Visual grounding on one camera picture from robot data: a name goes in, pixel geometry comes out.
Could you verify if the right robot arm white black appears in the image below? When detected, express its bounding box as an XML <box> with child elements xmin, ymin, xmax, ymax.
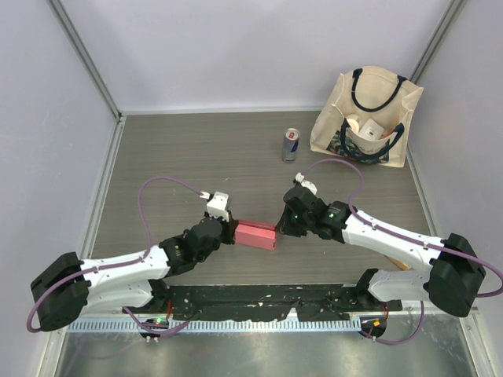
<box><xmin>277</xmin><ymin>185</ymin><xmax>486</xmax><ymax>317</ymax></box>

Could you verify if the white box in bag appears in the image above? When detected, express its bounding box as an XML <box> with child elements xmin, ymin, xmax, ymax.
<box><xmin>358</xmin><ymin>119</ymin><xmax>384</xmax><ymax>141</ymax></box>

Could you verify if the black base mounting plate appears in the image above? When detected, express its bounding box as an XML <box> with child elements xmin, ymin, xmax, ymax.
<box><xmin>121</xmin><ymin>283</ymin><xmax>404</xmax><ymax>321</ymax></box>

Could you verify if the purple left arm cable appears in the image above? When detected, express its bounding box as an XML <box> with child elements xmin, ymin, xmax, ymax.
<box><xmin>26</xmin><ymin>176</ymin><xmax>209</xmax><ymax>339</ymax></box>

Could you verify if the pink paper box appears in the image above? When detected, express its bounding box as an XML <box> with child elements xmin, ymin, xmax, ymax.
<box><xmin>234</xmin><ymin>220</ymin><xmax>277</xmax><ymax>251</ymax></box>

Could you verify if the beige canvas tote bag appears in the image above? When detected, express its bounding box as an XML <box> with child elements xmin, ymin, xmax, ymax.
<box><xmin>310</xmin><ymin>66</ymin><xmax>424</xmax><ymax>168</ymax></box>

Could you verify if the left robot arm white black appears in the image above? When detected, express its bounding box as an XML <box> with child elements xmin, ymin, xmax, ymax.
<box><xmin>27</xmin><ymin>215</ymin><xmax>238</xmax><ymax>333</ymax></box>

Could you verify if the white tape roll in bag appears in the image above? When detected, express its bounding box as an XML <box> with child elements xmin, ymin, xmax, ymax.
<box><xmin>346</xmin><ymin>114</ymin><xmax>360</xmax><ymax>134</ymax></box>

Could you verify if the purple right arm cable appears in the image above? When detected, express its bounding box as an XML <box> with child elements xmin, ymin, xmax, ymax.
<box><xmin>298</xmin><ymin>157</ymin><xmax>503</xmax><ymax>346</ymax></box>

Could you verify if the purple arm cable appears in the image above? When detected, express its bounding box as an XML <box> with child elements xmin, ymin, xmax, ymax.
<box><xmin>26</xmin><ymin>176</ymin><xmax>209</xmax><ymax>339</ymax></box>
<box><xmin>298</xmin><ymin>157</ymin><xmax>503</xmax><ymax>346</ymax></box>

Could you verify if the silver blue drink can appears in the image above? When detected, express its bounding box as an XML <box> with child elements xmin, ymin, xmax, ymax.
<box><xmin>281</xmin><ymin>128</ymin><xmax>299</xmax><ymax>163</ymax></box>

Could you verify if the orange blue small box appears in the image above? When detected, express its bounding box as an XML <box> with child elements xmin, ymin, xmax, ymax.
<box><xmin>387</xmin><ymin>257</ymin><xmax>411</xmax><ymax>271</ymax></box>

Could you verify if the grey slotted cable duct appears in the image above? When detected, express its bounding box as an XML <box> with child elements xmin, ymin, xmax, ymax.
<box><xmin>67</xmin><ymin>317</ymin><xmax>362</xmax><ymax>334</ymax></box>

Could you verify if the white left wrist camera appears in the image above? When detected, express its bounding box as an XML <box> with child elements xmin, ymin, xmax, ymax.
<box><xmin>199</xmin><ymin>192</ymin><xmax>231</xmax><ymax>222</ymax></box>

